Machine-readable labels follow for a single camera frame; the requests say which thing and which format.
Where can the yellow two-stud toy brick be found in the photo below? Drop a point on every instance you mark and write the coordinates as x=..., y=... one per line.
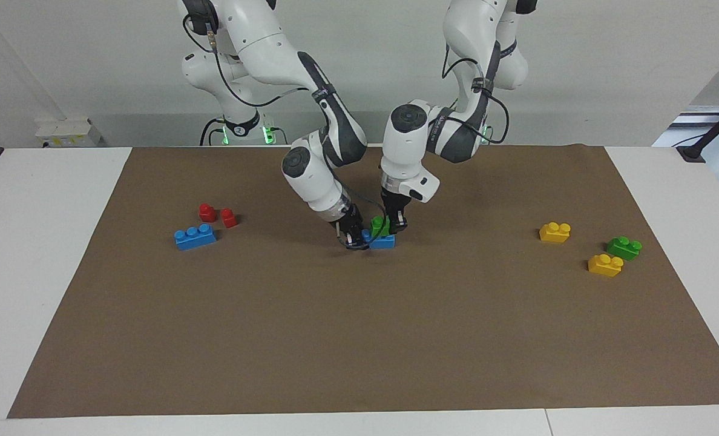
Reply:
x=554, y=234
x=604, y=266

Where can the green two-stud toy brick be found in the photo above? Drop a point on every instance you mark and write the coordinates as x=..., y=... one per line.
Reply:
x=379, y=229
x=623, y=248

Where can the white wall socket box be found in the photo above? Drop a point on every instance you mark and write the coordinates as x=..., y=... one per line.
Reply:
x=68, y=132

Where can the black stand with pole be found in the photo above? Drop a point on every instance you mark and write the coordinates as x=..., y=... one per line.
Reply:
x=695, y=151

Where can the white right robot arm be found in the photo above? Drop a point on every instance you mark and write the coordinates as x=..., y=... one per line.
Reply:
x=262, y=42

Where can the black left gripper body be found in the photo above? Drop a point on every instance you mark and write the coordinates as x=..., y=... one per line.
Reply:
x=394, y=198

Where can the brown table mat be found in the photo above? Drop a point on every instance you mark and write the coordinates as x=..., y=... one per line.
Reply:
x=359, y=333

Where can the blue three-stud toy brick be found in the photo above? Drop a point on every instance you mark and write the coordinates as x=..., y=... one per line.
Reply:
x=385, y=243
x=195, y=238

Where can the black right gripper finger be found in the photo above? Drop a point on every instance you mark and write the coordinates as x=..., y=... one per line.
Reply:
x=362, y=230
x=350, y=241

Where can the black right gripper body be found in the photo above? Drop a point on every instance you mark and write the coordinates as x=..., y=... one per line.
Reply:
x=348, y=219

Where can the red one-stud toy brick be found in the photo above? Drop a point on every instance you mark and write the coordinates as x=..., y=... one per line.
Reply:
x=229, y=218
x=207, y=213

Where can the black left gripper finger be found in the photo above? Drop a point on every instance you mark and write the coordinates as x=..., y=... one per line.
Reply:
x=402, y=221
x=390, y=217

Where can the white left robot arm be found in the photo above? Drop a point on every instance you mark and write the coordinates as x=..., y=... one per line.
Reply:
x=405, y=151

